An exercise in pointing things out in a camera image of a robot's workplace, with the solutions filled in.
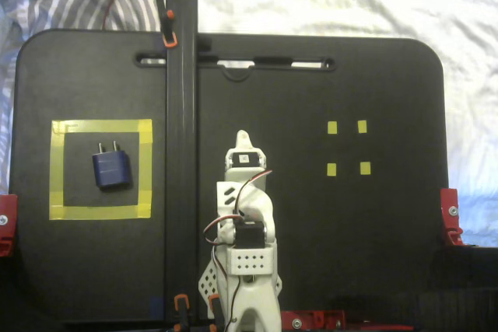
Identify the yellow tape square outline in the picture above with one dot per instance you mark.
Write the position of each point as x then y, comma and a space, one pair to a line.
101, 211

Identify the red pole foot bracket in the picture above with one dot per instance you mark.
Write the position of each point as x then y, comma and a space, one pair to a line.
307, 318

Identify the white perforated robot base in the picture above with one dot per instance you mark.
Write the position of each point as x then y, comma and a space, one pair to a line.
204, 287

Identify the black curved backdrop sheet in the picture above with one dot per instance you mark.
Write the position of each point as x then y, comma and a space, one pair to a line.
467, 270

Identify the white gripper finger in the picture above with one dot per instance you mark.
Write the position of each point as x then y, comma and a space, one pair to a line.
240, 141
247, 143

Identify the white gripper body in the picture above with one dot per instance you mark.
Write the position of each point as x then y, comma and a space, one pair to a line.
244, 173

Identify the orange black spring clamp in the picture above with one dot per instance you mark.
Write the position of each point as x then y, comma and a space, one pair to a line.
182, 305
168, 21

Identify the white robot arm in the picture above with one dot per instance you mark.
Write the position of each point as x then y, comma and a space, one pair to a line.
253, 301

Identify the blue white charger block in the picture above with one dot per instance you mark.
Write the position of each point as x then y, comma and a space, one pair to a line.
111, 170

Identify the small blue tape piece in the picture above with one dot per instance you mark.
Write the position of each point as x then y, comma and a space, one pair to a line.
156, 306

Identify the small yellow tape marker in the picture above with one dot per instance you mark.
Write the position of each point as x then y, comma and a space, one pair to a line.
362, 126
332, 127
332, 168
365, 168

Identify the red side bracket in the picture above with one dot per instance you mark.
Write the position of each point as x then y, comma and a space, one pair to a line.
8, 227
451, 215

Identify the small orange base clamp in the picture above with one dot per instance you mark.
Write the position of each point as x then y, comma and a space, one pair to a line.
214, 306

